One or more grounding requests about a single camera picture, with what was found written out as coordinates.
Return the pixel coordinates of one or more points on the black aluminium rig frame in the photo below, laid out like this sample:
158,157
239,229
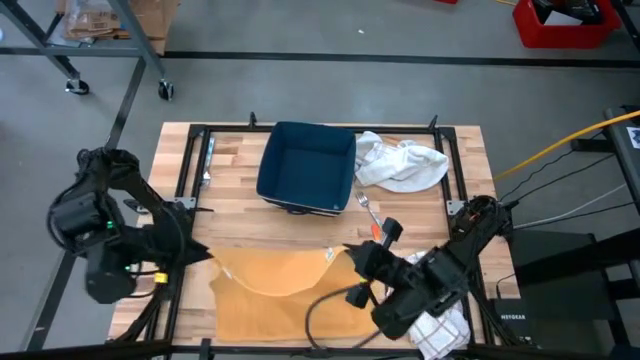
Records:
230,129

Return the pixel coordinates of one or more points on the black equipment stand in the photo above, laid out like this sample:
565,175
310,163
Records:
575,295

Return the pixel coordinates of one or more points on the red plastic bin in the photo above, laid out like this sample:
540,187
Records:
445,1
530,35

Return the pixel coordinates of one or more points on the plain white towel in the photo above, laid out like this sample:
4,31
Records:
400,165

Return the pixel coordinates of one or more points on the white towel with brown checks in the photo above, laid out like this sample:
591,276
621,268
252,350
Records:
440,335

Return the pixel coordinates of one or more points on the mustard yellow towel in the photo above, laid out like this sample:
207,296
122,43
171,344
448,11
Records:
270,310

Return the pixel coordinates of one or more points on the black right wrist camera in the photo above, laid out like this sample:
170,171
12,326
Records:
391,231

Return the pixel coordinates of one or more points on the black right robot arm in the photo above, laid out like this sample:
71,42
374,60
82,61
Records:
450,270

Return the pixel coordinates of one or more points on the clear plastic bag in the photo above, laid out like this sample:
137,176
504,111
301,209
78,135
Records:
92,20

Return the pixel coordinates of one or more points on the grey metal cart frame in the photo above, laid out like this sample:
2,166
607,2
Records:
100,50

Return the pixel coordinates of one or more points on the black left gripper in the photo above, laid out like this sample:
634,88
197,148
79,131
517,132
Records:
167,247

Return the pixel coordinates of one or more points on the dark grey side table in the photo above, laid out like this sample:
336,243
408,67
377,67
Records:
627,150

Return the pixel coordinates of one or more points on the black cart caster wheel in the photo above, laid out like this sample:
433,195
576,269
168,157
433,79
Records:
77,86
165,90

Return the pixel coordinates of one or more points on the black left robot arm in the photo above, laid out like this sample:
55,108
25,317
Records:
100,225

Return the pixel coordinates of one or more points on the brown cardboard box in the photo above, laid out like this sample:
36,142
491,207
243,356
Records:
150,20

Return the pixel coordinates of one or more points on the black Netgear network switch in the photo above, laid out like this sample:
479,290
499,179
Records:
510,320

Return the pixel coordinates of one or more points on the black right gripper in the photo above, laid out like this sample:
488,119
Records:
385,267

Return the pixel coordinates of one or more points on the navy fabric storage bin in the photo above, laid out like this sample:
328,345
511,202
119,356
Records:
305,165

